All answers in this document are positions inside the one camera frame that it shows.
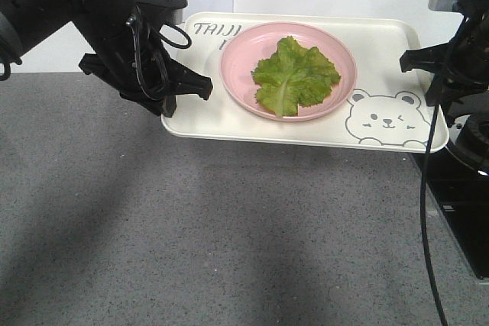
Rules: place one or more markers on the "green lettuce leaf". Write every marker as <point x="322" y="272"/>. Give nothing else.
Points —
<point x="292" y="77"/>

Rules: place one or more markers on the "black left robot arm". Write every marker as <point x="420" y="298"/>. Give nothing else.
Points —
<point x="27" y="23"/>

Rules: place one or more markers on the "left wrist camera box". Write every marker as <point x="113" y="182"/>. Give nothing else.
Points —
<point x="162" y="12"/>

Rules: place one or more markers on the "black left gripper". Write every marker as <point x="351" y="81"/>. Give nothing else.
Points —
<point x="130" y="57"/>

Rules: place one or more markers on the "black glass gas stove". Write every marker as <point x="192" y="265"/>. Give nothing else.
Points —
<point x="460" y="192"/>

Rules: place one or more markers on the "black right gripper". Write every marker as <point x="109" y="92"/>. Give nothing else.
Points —
<point x="465" y="58"/>

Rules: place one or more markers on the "pink round plate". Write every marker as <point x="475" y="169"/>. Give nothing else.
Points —
<point x="242" y="53"/>

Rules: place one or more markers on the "cream bear serving tray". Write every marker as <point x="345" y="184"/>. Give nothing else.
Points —
<point x="385" y="111"/>

